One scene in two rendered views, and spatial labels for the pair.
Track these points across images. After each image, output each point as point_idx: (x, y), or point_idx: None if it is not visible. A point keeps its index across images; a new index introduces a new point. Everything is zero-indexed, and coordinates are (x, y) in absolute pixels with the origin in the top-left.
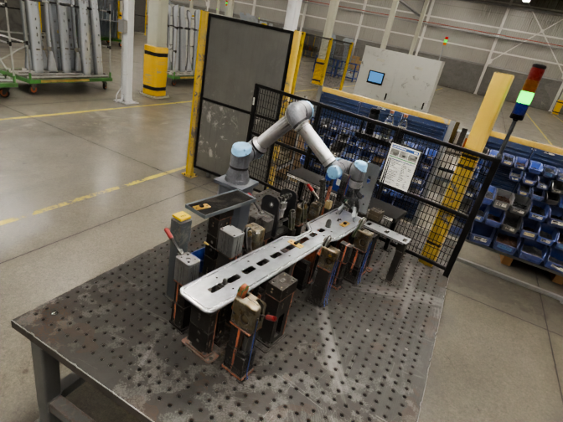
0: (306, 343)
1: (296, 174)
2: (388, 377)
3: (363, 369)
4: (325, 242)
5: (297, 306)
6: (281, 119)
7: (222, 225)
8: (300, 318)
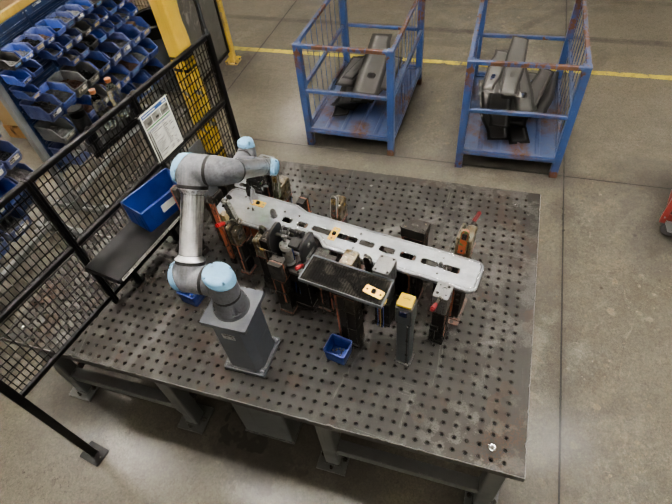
0: None
1: (125, 267)
2: (408, 194)
3: (410, 208)
4: (337, 202)
5: None
6: (193, 203)
7: None
8: None
